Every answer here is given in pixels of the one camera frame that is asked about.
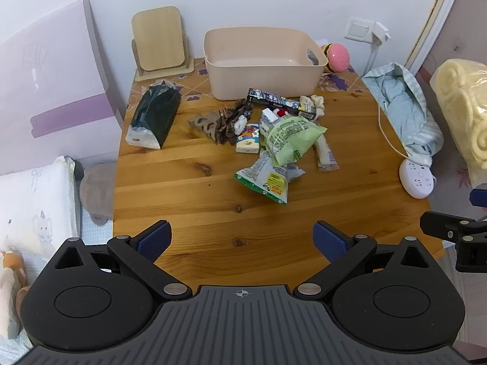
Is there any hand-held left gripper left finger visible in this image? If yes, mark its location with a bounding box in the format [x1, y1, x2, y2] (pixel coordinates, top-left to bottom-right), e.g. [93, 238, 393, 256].
[46, 220, 191, 301]

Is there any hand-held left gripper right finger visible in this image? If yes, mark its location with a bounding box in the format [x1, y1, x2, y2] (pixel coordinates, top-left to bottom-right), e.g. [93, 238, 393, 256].
[297, 220, 440, 300]

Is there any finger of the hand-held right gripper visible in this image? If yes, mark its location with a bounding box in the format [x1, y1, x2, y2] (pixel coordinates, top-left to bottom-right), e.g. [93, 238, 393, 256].
[420, 211, 487, 272]
[470, 186, 487, 207]

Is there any grey green snack packet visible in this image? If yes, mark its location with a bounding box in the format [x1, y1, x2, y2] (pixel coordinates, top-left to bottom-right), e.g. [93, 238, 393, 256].
[234, 150, 306, 206]

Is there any light green snack bag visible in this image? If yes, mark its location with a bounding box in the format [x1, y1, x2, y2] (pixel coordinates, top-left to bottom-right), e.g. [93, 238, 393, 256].
[259, 116, 328, 166]

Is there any cartoon bear tissue packet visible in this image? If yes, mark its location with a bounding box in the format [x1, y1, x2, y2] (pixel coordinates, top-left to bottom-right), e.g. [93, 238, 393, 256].
[236, 123, 261, 155]

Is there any red and white plush toy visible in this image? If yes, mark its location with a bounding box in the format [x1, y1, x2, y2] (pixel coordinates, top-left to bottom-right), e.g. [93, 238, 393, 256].
[262, 107, 290, 122]

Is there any black patterned box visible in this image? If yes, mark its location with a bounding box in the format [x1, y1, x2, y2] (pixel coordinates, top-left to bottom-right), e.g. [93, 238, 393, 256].
[247, 88, 317, 119]

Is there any beige plastic storage bin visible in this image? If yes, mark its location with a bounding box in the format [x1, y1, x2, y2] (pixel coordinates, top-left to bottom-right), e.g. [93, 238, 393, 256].
[203, 26, 328, 100]

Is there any wooden desk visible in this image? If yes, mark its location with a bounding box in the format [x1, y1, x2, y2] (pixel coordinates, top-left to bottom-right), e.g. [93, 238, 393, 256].
[112, 58, 447, 293]

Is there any white power strip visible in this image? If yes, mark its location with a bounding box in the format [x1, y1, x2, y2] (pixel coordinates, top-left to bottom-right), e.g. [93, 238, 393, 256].
[399, 158, 437, 199]

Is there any grey cushion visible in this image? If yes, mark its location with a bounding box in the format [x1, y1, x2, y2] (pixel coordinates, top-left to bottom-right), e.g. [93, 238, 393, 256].
[79, 163, 117, 227]

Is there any cream rolled blanket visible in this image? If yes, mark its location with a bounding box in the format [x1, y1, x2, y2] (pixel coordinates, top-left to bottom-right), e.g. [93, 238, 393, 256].
[430, 58, 487, 187]

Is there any white wrapped snack stick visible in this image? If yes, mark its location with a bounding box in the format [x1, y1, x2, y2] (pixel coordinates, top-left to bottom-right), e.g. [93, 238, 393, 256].
[314, 137, 339, 172]

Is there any light blue cloth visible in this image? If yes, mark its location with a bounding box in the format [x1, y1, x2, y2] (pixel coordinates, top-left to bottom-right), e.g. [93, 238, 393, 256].
[361, 63, 444, 166]

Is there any white printed pillow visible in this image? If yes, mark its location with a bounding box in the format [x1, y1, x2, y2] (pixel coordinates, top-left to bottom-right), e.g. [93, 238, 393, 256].
[0, 156, 79, 259]

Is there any dark green tissue pack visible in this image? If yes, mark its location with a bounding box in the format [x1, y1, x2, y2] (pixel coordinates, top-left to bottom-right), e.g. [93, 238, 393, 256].
[125, 80, 182, 150]

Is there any tan hair claw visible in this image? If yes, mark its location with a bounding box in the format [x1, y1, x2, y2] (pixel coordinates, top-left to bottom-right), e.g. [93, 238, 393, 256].
[187, 110, 221, 141]

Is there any cream sock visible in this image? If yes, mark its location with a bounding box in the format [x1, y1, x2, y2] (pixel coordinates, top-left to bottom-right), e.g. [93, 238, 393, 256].
[299, 94, 326, 118]

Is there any orange and white plush toy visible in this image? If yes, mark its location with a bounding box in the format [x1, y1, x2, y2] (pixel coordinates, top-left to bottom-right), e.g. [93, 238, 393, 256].
[0, 249, 31, 339]

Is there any floral patterned table mat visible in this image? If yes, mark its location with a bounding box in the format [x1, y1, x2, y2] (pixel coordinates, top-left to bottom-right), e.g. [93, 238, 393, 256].
[129, 58, 368, 101]

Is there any pink burger toy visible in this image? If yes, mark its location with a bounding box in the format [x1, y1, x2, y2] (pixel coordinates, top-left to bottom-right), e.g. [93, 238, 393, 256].
[321, 43, 350, 73]

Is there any purple and white board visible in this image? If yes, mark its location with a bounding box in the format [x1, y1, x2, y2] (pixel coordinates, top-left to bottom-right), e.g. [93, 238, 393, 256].
[0, 0, 124, 176]

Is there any white charger plug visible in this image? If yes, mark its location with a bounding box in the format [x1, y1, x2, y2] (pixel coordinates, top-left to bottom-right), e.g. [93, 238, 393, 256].
[371, 22, 392, 44]

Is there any wooden tabletop mirror stand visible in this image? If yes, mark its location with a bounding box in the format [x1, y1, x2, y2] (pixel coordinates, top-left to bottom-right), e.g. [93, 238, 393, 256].
[131, 6, 193, 82]

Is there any white power strip cord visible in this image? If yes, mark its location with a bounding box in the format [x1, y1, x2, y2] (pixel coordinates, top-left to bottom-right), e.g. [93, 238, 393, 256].
[377, 99, 412, 159]

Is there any white charger cable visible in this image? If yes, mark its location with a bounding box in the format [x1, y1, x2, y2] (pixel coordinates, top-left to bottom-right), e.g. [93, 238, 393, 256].
[365, 40, 381, 75]

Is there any white door frame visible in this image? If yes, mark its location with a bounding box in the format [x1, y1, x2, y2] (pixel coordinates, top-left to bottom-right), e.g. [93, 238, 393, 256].
[403, 0, 476, 69]

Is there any white wall socket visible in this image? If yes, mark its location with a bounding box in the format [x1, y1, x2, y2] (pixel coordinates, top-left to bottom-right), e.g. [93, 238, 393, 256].
[345, 17, 375, 40]

